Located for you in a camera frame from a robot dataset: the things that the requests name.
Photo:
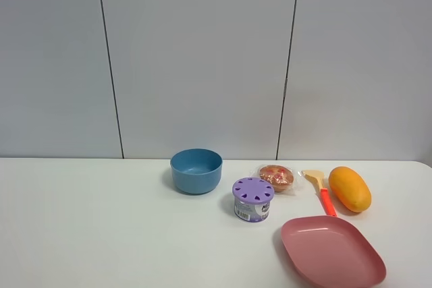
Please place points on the orange yellow mango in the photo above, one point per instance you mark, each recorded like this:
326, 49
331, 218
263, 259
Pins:
350, 188

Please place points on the blue bowl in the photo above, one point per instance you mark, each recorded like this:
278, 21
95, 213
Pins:
196, 171

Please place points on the purple air freshener can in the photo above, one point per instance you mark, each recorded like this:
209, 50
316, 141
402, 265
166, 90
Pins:
252, 199

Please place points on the wrapped pastry tart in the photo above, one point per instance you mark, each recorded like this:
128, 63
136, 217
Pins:
284, 180

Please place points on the pink rectangular plate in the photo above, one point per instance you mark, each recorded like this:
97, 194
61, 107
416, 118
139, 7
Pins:
330, 252

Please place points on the wooden spatula orange handle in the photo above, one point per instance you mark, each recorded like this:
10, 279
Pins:
316, 178

